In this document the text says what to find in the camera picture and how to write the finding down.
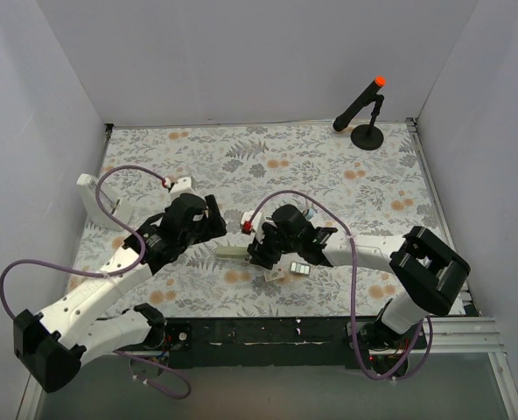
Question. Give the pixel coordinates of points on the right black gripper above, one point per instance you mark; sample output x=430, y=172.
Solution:
x=261, y=250

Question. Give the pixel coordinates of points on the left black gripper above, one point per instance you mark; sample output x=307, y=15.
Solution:
x=215, y=217

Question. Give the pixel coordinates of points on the staple box sleeve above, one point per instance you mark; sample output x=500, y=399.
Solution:
x=274, y=275

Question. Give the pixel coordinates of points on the beige stapler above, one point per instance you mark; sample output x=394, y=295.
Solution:
x=232, y=253

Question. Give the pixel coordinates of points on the staple tray with staples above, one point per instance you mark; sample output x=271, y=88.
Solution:
x=300, y=269

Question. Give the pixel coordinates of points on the light blue stapler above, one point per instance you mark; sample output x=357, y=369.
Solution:
x=309, y=213

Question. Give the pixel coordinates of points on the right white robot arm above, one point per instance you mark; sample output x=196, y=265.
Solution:
x=430, y=272

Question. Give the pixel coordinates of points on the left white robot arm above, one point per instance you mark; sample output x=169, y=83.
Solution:
x=56, y=342

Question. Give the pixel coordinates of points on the floral table mat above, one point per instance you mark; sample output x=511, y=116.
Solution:
x=381, y=192

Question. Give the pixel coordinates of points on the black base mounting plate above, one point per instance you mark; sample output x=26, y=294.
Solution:
x=255, y=342

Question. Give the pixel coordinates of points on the black microphone orange tip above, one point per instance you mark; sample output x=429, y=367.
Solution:
x=342, y=121

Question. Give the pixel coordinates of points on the black microphone stand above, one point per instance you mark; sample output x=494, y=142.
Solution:
x=367, y=136

